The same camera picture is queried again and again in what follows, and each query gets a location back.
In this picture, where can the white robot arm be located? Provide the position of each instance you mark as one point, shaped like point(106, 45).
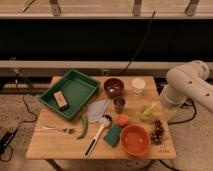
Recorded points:
point(186, 81)

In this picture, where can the white dish brush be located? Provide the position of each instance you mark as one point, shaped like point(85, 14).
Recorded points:
point(105, 122)

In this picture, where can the white lidded container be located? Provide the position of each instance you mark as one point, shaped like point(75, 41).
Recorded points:
point(138, 86)

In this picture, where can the green sponge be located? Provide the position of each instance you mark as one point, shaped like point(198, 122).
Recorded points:
point(113, 135)

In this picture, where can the wooden table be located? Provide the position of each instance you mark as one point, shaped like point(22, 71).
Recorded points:
point(56, 145)

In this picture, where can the dark red bowl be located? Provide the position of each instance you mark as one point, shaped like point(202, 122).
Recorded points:
point(113, 87)

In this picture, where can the silver fork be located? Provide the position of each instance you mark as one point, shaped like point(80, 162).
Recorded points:
point(65, 130)

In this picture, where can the dark grape bunch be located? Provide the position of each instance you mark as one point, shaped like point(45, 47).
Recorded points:
point(157, 134)

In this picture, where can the small orange fruit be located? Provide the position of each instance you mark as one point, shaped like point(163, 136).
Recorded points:
point(123, 120)

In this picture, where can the small metal cup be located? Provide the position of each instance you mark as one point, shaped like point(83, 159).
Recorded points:
point(119, 104)

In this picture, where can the green toy vegetable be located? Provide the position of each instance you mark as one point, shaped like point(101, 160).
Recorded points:
point(146, 112)

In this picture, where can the black power adapter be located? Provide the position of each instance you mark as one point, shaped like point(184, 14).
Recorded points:
point(5, 140)

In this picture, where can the orange bowl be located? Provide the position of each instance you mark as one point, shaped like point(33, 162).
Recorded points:
point(135, 140)

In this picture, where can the green plastic tray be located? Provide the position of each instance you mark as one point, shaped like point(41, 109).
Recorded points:
point(77, 89)

